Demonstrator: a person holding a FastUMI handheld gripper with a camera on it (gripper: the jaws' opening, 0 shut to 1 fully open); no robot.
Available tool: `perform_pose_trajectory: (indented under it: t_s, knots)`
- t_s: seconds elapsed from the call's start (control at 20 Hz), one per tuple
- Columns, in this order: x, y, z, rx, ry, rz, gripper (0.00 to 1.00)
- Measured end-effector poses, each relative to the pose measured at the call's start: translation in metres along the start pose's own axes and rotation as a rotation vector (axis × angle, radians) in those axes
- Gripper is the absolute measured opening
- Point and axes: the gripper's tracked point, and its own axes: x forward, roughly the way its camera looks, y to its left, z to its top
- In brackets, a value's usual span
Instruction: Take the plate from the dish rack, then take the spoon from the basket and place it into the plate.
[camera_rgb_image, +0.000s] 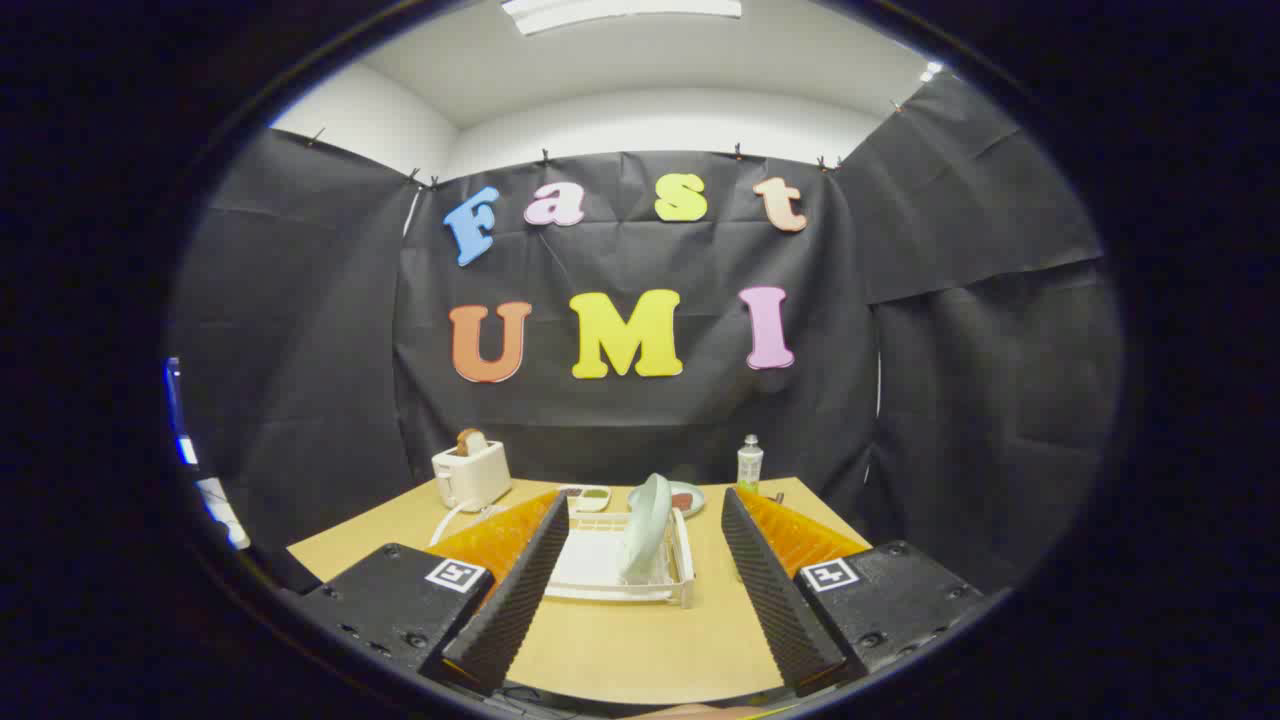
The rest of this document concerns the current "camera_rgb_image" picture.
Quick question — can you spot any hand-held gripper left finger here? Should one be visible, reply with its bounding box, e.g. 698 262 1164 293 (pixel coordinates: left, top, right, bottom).
300 488 573 696

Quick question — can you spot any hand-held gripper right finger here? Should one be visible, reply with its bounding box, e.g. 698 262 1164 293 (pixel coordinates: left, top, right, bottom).
720 487 986 698

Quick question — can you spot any white dish rack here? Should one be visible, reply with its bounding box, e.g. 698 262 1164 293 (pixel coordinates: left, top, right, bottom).
545 487 696 609

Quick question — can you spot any light green plate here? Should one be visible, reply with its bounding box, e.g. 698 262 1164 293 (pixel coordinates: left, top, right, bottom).
618 473 673 584

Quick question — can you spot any green plate with patties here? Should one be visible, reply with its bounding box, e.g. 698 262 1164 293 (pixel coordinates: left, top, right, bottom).
628 480 706 518

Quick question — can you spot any white toaster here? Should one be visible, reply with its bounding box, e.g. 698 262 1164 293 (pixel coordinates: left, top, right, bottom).
432 440 513 513

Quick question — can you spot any black backdrop cloth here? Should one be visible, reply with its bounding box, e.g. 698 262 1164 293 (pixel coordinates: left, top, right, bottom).
170 70 1126 601

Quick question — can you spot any ceiling light panel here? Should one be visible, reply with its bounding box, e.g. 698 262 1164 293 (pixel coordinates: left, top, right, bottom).
500 0 743 36

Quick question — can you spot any white power cable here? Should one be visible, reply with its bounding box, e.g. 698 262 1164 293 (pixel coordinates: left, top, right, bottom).
430 498 506 546

